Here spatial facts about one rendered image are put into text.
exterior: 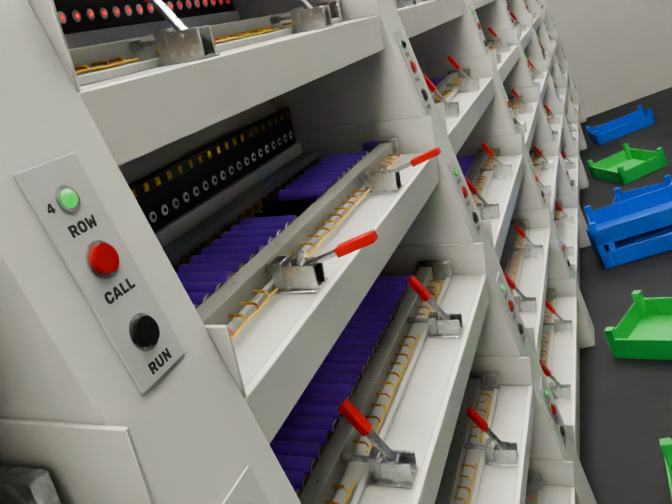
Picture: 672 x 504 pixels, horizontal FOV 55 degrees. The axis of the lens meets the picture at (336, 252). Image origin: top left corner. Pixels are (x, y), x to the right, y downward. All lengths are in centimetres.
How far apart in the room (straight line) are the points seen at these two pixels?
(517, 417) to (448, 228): 29
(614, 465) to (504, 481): 57
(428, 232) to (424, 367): 27
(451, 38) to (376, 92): 70
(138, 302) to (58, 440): 8
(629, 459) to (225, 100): 115
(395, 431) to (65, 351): 42
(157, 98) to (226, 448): 22
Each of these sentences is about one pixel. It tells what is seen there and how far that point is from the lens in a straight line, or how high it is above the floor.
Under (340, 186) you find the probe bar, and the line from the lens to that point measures 74.
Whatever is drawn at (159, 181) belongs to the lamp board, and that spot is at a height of 88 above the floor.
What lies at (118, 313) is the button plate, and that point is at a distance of 34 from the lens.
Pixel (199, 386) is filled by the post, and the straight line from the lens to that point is 38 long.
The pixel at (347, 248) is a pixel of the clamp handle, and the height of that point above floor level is 78.
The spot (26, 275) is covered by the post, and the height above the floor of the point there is 88.
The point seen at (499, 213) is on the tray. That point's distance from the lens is 123.
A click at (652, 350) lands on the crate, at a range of 172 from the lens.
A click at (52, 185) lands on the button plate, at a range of 34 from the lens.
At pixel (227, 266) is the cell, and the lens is 58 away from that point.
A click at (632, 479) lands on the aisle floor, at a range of 142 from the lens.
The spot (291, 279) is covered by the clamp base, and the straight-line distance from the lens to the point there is 53.
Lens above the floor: 90
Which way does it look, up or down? 14 degrees down
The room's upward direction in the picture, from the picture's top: 25 degrees counter-clockwise
